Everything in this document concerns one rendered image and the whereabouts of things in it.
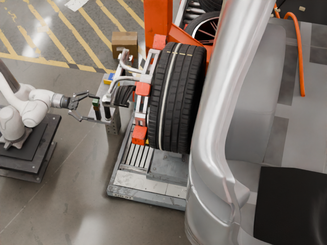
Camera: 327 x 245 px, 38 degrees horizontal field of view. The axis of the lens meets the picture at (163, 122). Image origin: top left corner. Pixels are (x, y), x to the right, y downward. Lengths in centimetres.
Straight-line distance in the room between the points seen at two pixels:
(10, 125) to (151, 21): 116
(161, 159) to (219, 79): 157
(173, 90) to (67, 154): 141
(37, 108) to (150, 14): 94
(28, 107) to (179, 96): 89
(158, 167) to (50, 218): 84
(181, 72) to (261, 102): 48
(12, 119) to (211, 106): 178
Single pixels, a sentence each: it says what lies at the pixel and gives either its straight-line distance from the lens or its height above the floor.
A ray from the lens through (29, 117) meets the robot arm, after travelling 284.
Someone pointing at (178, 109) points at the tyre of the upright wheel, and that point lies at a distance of 257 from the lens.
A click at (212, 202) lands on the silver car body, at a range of 191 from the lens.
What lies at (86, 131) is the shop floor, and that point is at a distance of 383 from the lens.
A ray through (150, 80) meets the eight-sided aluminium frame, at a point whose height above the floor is 111.
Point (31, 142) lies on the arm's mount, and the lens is 348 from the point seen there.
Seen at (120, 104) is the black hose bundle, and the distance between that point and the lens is 272.
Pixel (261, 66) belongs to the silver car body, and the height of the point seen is 133.
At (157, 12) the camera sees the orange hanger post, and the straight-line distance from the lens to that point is 311.
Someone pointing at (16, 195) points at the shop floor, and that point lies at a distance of 366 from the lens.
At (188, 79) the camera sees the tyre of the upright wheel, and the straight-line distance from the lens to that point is 259.
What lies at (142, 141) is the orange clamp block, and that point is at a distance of 270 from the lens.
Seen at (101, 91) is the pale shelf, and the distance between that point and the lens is 347.
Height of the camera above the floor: 313
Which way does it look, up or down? 55 degrees down
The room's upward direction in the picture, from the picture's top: straight up
